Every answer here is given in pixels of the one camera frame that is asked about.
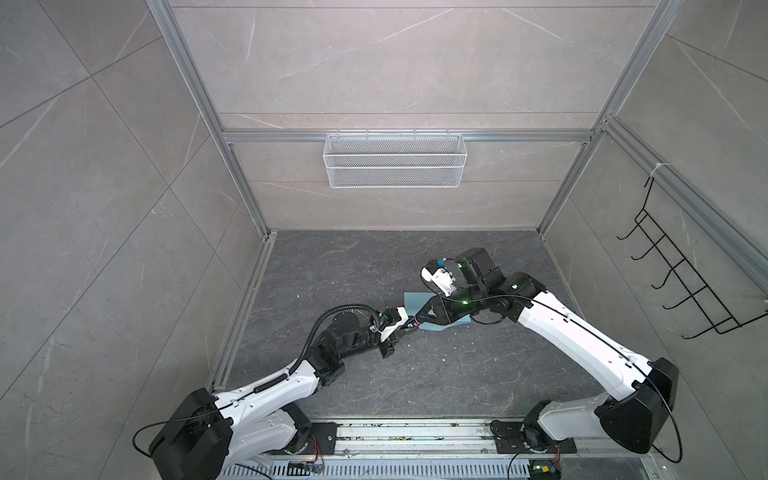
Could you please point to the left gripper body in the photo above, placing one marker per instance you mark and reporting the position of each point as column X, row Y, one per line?
column 387, row 346

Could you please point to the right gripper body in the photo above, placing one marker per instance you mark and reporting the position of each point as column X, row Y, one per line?
column 461, row 303

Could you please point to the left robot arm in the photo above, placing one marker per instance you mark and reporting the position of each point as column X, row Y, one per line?
column 209, row 432

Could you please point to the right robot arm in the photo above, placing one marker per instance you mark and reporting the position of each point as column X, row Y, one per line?
column 638, row 394

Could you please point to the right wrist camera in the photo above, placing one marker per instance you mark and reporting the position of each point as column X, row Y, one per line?
column 441, row 276

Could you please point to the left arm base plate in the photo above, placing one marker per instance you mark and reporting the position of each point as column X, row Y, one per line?
column 322, row 435

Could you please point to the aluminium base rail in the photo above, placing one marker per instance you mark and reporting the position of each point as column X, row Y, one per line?
column 445, row 449

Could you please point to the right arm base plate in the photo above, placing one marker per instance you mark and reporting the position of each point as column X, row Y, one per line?
column 517, row 437

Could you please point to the white wire mesh basket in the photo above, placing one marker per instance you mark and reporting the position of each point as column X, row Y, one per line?
column 357, row 161

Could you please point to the black wire hook rack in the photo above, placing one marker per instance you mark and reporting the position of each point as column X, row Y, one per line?
column 718, row 317

